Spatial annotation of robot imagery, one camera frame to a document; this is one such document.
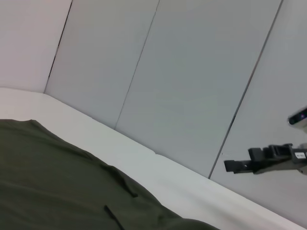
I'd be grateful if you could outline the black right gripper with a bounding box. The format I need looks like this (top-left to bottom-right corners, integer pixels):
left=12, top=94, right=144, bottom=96
left=224, top=143, right=307, bottom=174

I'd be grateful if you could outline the dark green shirt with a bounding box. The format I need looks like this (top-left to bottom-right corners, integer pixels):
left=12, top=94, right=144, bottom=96
left=0, top=119, right=218, bottom=230

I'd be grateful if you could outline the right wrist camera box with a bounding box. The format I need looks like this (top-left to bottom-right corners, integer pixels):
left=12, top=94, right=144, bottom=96
left=287, top=107, right=307, bottom=129

